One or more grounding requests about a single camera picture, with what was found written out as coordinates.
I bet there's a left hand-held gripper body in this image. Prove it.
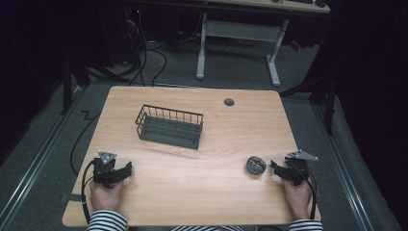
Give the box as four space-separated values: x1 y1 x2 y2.
92 150 118 190

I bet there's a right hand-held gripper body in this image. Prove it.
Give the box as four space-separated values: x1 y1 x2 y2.
283 149 319 187

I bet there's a steel wool scrubber ball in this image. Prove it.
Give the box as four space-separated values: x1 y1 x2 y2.
245 155 268 175

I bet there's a dark wire basket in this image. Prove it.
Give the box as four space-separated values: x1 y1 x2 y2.
134 104 205 151

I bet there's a person's left hand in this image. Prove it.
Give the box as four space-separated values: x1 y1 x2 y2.
89 178 125 214

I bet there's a person's right hand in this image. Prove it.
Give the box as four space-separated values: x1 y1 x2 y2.
281 176 313 221

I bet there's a black metal stand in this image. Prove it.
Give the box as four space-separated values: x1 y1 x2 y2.
278 68 339 136
60 54 92 116

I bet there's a person's striped torso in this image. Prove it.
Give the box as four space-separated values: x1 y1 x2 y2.
166 224 247 231

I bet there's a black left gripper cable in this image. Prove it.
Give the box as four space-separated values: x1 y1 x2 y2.
80 159 98 225

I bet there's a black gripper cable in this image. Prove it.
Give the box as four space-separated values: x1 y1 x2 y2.
299 167 319 221
80 159 98 225

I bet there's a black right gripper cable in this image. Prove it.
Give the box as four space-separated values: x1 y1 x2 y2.
299 167 319 221

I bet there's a black floor cable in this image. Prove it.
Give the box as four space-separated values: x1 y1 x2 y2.
69 110 103 177

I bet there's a metal floor rail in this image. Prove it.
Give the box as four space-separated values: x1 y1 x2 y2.
0 86 85 225
312 104 374 231

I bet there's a bundle of black cables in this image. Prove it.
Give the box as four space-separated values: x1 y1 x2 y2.
121 9 168 88

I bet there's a white frame desk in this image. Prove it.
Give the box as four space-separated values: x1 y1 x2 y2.
195 0 332 88

